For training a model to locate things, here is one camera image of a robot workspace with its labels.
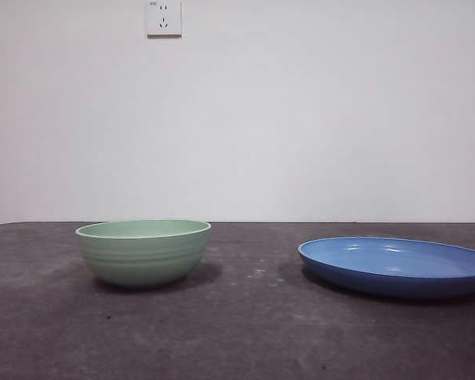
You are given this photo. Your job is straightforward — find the green ribbed bowl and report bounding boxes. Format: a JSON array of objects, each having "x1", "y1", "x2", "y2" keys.
[{"x1": 74, "y1": 219, "x2": 213, "y2": 289}]

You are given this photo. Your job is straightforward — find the white wall socket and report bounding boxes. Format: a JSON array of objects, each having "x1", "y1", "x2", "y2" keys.
[{"x1": 146, "y1": 0, "x2": 183, "y2": 40}]

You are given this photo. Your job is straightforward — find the blue round plate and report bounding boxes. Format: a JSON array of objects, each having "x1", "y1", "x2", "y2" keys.
[{"x1": 297, "y1": 236, "x2": 475, "y2": 299}]

